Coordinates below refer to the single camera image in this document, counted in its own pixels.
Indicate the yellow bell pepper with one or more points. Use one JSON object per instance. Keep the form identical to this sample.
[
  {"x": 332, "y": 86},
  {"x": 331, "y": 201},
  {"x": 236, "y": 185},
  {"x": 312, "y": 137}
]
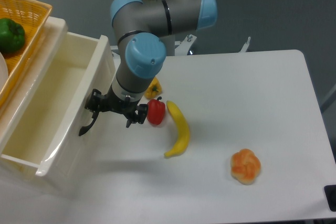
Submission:
[{"x": 154, "y": 89}]

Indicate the white table bracket right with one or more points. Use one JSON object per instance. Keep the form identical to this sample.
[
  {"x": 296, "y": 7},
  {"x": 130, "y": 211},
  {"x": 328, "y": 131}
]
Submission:
[{"x": 245, "y": 45}]

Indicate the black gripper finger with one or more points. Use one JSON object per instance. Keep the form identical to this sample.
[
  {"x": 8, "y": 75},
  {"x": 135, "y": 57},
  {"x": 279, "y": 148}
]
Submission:
[
  {"x": 94, "y": 103},
  {"x": 137, "y": 115}
]

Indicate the yellow banana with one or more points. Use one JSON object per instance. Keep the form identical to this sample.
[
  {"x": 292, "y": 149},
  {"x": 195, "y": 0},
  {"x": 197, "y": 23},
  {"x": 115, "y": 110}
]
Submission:
[{"x": 183, "y": 131}]

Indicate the white plate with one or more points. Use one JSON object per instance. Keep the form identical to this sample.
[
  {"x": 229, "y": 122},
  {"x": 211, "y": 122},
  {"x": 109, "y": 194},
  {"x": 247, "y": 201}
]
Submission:
[{"x": 3, "y": 72}]

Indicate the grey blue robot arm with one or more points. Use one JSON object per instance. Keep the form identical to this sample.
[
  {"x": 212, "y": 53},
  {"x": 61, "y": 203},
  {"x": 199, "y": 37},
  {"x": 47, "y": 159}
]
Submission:
[{"x": 139, "y": 26}]

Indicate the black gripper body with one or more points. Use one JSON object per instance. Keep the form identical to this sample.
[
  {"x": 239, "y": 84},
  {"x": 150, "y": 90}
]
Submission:
[{"x": 126, "y": 107}]

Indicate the white drawer cabinet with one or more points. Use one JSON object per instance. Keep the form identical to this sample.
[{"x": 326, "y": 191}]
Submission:
[{"x": 35, "y": 118}]

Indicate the yellow plastic basket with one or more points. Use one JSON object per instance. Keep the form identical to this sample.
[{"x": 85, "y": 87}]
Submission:
[{"x": 22, "y": 22}]

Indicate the red bell pepper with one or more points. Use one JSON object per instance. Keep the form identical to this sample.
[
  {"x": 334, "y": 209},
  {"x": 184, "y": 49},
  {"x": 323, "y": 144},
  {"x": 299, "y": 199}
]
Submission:
[{"x": 156, "y": 111}]

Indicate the green bell pepper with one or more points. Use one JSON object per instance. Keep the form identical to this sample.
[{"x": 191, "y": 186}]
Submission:
[{"x": 12, "y": 36}]

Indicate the orange knotted bread roll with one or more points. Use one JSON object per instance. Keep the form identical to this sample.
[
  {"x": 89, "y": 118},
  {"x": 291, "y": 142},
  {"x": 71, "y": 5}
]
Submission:
[{"x": 245, "y": 166}]

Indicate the black top drawer handle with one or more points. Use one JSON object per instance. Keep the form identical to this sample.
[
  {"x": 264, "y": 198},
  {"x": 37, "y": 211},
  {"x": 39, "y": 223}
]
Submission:
[{"x": 84, "y": 129}]

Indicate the white drawer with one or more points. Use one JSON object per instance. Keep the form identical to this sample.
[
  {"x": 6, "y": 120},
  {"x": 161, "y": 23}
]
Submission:
[{"x": 98, "y": 75}]

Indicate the black device at table edge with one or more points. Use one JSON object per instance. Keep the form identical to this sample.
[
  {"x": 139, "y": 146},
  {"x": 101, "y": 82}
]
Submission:
[{"x": 330, "y": 193}]

